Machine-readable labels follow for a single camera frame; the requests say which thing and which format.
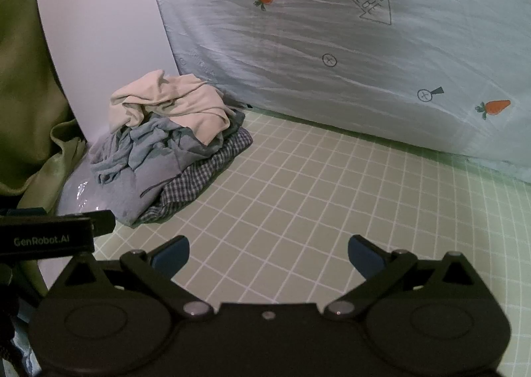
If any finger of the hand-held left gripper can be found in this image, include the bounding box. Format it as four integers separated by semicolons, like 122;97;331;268
88;210;115;237

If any plaid garment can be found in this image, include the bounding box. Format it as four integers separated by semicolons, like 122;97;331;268
137;107;254;225

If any green curtain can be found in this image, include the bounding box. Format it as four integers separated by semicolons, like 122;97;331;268
0;0;90;299

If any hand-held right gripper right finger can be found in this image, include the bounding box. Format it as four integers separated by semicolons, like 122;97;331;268
324;235;488;322

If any carrot print light blue duvet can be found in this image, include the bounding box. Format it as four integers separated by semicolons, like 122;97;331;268
106;0;531;184

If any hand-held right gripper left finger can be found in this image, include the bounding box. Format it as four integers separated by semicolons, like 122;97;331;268
50;235;216;322

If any white plastic board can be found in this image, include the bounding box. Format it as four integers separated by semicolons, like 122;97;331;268
37;0;180;141

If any clear plastic bag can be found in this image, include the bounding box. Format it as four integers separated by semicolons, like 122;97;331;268
56;177;113;217

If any blue grey garment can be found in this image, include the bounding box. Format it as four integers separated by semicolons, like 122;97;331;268
90;114;245;228

